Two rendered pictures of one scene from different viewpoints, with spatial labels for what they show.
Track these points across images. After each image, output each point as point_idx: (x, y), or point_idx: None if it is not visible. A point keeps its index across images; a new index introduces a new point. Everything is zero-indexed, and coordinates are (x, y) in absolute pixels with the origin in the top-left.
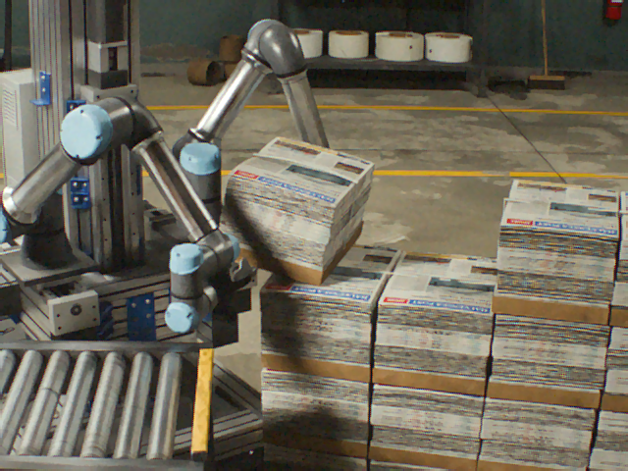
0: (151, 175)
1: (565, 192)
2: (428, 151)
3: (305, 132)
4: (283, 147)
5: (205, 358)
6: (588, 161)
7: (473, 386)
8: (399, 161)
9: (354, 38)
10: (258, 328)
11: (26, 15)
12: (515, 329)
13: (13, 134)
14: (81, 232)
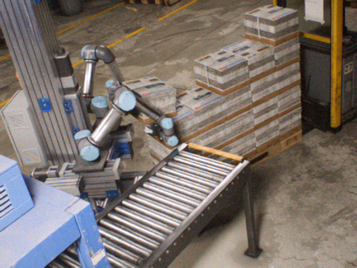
0: (137, 106)
1: (211, 56)
2: (11, 84)
3: (119, 78)
4: (131, 83)
5: (194, 145)
6: (70, 58)
7: (224, 119)
8: (7, 92)
9: None
10: None
11: None
12: (229, 97)
13: (24, 131)
14: None
